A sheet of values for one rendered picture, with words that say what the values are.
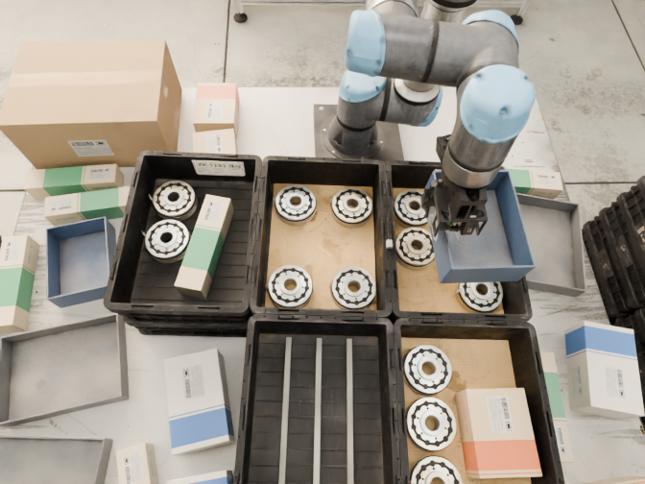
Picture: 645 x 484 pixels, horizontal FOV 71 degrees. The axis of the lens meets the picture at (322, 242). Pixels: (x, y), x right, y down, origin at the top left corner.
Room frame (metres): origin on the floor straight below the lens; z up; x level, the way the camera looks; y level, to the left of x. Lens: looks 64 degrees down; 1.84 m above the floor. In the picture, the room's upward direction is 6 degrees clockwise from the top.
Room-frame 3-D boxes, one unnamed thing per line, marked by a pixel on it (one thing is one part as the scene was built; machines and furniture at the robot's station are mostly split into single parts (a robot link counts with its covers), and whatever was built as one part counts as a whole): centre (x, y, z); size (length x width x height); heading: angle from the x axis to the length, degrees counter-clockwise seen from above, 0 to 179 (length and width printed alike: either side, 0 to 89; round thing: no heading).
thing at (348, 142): (0.89, -0.06, 0.80); 0.15 x 0.15 x 0.10
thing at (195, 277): (0.43, 0.27, 0.86); 0.24 x 0.06 x 0.06; 174
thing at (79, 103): (0.87, 0.68, 0.80); 0.40 x 0.30 x 0.20; 99
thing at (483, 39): (0.48, -0.17, 1.42); 0.11 x 0.11 x 0.08; 88
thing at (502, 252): (0.42, -0.28, 1.11); 0.20 x 0.15 x 0.07; 8
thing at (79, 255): (0.41, 0.61, 0.74); 0.20 x 0.15 x 0.07; 20
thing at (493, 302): (0.39, -0.38, 0.86); 0.10 x 0.10 x 0.01
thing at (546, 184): (0.78, -0.56, 0.73); 0.24 x 0.06 x 0.06; 92
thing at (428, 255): (0.48, -0.23, 0.86); 0.10 x 0.10 x 0.01
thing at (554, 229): (0.60, -0.61, 0.73); 0.27 x 0.20 x 0.05; 175
